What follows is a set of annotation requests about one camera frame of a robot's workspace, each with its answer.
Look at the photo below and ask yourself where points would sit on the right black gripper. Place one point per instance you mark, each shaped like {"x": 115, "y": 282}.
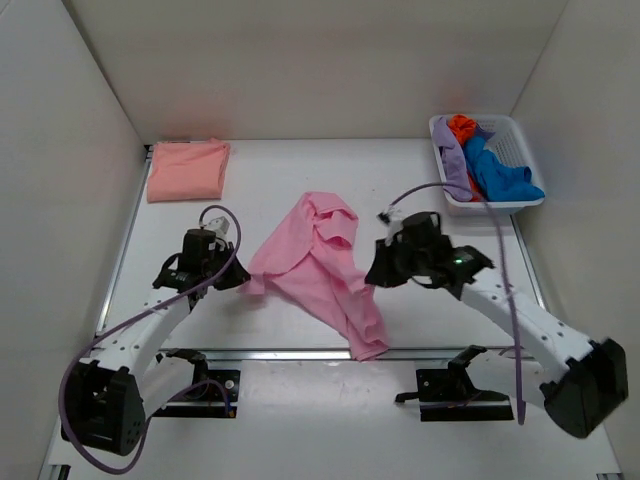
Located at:
{"x": 382, "y": 273}

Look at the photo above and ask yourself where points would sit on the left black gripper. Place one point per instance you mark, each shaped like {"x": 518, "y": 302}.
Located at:
{"x": 239, "y": 275}

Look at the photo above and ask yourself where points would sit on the pink t shirt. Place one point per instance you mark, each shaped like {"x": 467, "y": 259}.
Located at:
{"x": 308, "y": 259}

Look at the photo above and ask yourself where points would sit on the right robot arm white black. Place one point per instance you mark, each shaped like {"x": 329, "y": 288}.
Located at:
{"x": 576, "y": 380}

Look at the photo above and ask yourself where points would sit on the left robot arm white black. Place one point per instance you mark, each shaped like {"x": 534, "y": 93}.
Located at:
{"x": 107, "y": 398}

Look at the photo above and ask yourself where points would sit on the lavender t shirt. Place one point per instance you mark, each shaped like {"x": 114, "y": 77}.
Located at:
{"x": 453, "y": 161}

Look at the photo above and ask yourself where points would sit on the folded salmon t shirt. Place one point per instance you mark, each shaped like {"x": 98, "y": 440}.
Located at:
{"x": 185, "y": 171}

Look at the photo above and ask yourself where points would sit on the blue t shirt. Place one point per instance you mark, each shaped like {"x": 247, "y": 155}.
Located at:
{"x": 498, "y": 182}

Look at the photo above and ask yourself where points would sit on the orange t shirt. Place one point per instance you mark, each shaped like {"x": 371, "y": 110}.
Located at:
{"x": 465, "y": 128}

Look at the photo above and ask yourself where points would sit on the white plastic laundry basket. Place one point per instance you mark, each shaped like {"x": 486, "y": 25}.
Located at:
{"x": 508, "y": 144}

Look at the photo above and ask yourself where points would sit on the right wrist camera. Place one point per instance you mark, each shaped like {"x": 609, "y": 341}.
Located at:
{"x": 392, "y": 217}

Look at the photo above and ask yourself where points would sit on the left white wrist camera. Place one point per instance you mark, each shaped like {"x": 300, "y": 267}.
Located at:
{"x": 219, "y": 226}

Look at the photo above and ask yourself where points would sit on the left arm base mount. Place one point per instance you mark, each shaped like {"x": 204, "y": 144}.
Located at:
{"x": 214, "y": 392}

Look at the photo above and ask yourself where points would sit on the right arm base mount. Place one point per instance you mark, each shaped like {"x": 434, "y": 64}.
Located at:
{"x": 447, "y": 394}

